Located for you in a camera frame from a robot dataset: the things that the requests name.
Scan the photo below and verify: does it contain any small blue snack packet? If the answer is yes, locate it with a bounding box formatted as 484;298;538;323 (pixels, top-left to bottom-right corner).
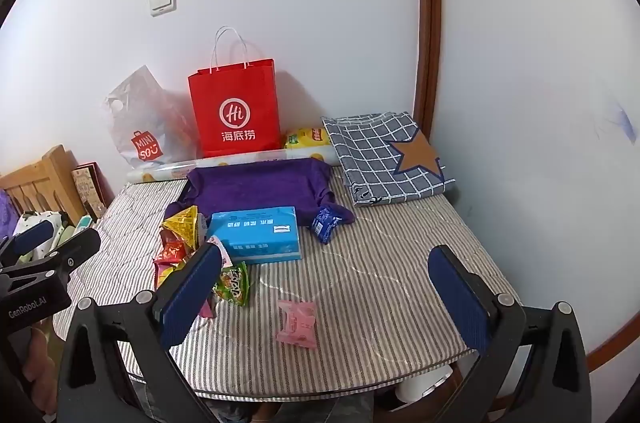
311;204;337;245

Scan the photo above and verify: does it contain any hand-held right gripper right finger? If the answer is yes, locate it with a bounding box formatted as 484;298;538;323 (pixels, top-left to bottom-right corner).
427;244;593;423

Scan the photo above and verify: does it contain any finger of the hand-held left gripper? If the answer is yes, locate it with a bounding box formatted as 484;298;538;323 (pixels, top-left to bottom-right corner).
0;228;102;291
0;220;55;271

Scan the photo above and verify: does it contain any white floral cloth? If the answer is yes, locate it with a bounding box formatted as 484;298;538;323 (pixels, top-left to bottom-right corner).
12;209;71;264

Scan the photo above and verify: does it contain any striped quilted cover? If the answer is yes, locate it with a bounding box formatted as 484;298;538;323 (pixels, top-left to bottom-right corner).
52;163;523;399

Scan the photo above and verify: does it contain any wooden slatted furniture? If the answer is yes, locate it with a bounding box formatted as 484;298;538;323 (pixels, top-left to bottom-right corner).
0;144;86;229

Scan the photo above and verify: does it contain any small pink snack packet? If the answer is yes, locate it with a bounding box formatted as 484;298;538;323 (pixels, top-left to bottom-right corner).
275;299;318;350

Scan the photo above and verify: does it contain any patterned film roll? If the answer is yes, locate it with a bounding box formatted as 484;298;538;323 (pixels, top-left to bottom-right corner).
126;144;335;185

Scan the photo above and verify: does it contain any grey checked cloth with star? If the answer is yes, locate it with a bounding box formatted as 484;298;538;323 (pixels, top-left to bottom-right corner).
321;112;457;207

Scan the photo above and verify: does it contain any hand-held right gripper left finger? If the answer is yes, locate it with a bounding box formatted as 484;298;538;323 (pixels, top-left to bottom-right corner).
56;243;236;423

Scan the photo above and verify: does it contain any purple fabric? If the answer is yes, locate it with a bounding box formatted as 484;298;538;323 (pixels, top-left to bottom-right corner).
0;192;15;236

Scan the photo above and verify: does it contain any yellow tea packet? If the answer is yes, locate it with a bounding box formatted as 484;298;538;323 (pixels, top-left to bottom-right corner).
285;126;332;150

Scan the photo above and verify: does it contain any brown wooden door frame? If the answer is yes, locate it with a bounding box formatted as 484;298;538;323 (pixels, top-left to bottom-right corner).
411;0;453;144

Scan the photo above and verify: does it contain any blue tissue box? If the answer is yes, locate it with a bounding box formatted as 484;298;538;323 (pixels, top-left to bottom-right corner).
206;206;303;265

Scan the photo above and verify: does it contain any white plastic object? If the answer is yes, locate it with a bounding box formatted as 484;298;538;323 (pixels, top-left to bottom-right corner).
395;365;481;404

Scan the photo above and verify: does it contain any white plastic shopping bag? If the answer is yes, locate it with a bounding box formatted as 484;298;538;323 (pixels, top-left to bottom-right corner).
104;64;201;169

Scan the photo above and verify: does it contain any red paper bag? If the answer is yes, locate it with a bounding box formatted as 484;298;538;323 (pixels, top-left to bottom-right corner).
188;26;281;158

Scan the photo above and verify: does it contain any person's left hand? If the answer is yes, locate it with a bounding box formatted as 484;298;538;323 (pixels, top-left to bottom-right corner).
22;325;58;414

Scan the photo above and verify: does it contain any purple cloth covered tray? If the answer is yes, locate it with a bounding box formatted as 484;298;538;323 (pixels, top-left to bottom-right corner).
184;157;357;226

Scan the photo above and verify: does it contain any green snack packet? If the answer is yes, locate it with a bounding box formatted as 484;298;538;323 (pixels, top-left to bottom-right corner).
214;262;251;308

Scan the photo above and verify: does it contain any orange red snack packet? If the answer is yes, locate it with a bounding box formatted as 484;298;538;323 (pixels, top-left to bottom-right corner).
154;260;188;289

